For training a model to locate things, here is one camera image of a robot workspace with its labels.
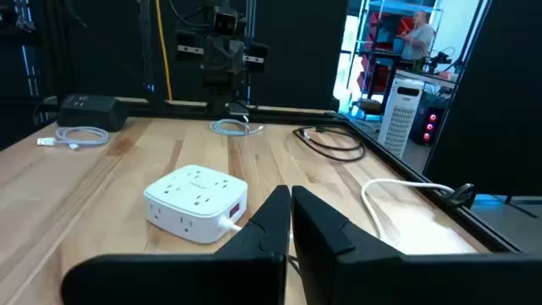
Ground computer tower red lights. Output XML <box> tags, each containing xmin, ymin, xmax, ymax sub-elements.
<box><xmin>409</xmin><ymin>105</ymin><xmax>445</xmax><ymax>146</ymax></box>

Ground small black power strip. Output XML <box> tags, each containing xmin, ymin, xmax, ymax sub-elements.
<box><xmin>56</xmin><ymin>93</ymin><xmax>128</xmax><ymax>133</ymax></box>

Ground person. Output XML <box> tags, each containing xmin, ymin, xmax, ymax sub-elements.
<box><xmin>400</xmin><ymin>10</ymin><xmax>437</xmax><ymax>61</ymax></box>

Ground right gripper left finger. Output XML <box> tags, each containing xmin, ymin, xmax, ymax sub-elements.
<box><xmin>60</xmin><ymin>184</ymin><xmax>293</xmax><ymax>305</ymax></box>

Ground shelf with red bins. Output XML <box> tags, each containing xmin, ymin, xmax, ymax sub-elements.
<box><xmin>355</xmin><ymin>0</ymin><xmax>444</xmax><ymax>103</ymax></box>

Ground yellow cable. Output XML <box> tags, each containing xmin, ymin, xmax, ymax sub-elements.
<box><xmin>154</xmin><ymin>0</ymin><xmax>174</xmax><ymax>102</ymax></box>

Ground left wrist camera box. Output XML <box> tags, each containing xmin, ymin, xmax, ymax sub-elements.
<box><xmin>213</xmin><ymin>7</ymin><xmax>239</xmax><ymax>37</ymax></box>

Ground pale braided charger cable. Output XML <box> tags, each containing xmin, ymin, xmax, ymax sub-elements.
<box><xmin>36</xmin><ymin>125</ymin><xmax>110</xmax><ymax>151</ymax></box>

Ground black cord clip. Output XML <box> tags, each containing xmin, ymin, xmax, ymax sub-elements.
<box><xmin>440</xmin><ymin>182</ymin><xmax>476</xmax><ymax>209</ymax></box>

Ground light blue charger cable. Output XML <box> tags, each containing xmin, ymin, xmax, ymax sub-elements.
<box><xmin>208</xmin><ymin>117</ymin><xmax>266</xmax><ymax>137</ymax></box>

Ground white cube power strip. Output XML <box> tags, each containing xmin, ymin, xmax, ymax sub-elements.
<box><xmin>142</xmin><ymin>164</ymin><xmax>249</xmax><ymax>245</ymax></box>

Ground black USB cable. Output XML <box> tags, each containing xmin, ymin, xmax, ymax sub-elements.
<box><xmin>292</xmin><ymin>125</ymin><xmax>367</xmax><ymax>164</ymax></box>

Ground white tower fan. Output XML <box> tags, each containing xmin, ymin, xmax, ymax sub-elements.
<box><xmin>376</xmin><ymin>77</ymin><xmax>426</xmax><ymax>160</ymax></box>

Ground white power strip cord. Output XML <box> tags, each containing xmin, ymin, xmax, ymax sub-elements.
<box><xmin>218</xmin><ymin>177</ymin><xmax>456</xmax><ymax>241</ymax></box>

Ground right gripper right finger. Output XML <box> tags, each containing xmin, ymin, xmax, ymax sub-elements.
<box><xmin>290</xmin><ymin>185</ymin><xmax>542</xmax><ymax>305</ymax></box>

